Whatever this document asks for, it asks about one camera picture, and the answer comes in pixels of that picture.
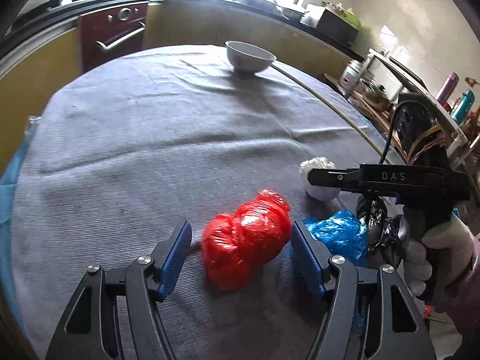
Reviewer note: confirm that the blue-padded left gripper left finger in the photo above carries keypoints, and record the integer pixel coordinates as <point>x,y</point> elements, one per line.
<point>89,327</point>

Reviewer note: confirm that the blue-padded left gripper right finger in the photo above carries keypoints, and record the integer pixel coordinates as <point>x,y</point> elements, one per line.
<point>393,325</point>

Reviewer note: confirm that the black plastic bag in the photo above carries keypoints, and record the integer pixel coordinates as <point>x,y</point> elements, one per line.
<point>384,242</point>

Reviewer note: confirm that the blue plastic bag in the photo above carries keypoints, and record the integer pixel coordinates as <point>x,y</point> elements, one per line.
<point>343,234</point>

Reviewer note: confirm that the white tissue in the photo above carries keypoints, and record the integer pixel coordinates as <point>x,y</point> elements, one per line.
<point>314,176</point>

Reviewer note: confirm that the red plastic bag ball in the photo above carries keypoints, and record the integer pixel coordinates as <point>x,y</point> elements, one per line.
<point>235,246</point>

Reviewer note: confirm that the white gloved right hand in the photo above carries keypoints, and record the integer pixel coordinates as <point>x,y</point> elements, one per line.
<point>445,254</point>

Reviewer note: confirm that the long wooden stick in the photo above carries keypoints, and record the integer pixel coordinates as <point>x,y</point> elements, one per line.
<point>332,107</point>

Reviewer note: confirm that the teal thermos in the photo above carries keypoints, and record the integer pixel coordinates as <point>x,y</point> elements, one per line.
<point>462,108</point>

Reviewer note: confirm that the purple thermos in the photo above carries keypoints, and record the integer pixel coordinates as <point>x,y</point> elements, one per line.
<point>447,88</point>

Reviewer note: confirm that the grey tablecloth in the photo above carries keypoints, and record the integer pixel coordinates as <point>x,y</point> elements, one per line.
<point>126,151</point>

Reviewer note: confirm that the black microwave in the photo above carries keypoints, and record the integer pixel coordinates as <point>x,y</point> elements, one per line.
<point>333,21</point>

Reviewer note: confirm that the white ceramic bowl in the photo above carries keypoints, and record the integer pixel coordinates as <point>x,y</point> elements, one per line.
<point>247,58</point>

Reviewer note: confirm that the dark red oven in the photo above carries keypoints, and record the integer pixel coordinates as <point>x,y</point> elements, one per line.
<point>111,33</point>

